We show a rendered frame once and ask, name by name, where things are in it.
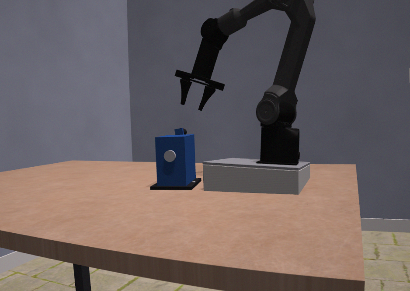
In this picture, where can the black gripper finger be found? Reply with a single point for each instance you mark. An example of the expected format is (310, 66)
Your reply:
(208, 92)
(185, 86)

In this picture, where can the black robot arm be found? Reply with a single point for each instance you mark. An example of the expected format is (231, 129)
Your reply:
(279, 142)

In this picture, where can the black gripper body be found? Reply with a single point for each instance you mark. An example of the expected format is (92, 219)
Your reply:
(202, 70)

